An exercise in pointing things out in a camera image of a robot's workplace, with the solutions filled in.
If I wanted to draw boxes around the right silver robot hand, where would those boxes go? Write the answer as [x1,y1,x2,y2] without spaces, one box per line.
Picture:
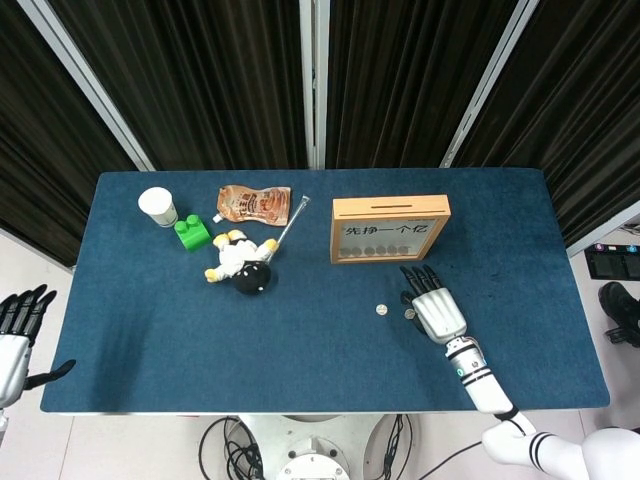
[398,264,469,346]

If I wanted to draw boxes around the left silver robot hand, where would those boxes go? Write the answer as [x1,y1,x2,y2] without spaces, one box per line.
[0,283,77,409]

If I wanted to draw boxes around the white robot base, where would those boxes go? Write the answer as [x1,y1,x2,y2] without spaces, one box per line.
[238,413,384,480]

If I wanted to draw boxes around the clear glass tube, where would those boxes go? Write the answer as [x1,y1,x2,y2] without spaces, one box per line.
[267,194,311,261]

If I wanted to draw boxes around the black shoe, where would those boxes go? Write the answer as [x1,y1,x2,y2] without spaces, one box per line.
[598,281,640,348]

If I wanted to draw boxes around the black electronic device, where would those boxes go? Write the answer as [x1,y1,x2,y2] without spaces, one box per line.
[583,243,640,281]

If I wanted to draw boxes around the blue table cloth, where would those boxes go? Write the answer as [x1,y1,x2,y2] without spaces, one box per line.
[39,168,611,415]

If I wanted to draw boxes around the plush doll with black head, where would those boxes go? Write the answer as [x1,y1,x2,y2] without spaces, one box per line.
[203,229,279,296]

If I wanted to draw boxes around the black pleated curtain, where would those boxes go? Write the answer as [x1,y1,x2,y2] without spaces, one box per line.
[0,0,139,269]
[47,0,307,171]
[449,0,640,249]
[325,0,524,170]

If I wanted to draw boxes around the white paper cup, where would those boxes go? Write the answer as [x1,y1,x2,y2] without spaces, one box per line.
[137,186,179,227]

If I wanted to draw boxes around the orange snack pouch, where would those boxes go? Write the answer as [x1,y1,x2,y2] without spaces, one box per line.
[210,184,293,227]

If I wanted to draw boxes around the green toy building block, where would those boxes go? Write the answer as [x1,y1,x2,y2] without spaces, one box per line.
[173,213,212,252]

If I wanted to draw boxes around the wooden coin bank box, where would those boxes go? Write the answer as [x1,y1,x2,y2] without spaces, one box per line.
[332,194,451,265]

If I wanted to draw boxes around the black cable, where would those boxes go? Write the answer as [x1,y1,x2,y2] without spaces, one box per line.
[198,415,266,480]
[417,439,487,480]
[377,413,417,471]

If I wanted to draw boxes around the white partition post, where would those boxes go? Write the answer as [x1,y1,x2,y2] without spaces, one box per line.
[298,0,330,170]
[439,0,541,169]
[17,0,157,173]
[566,208,640,259]

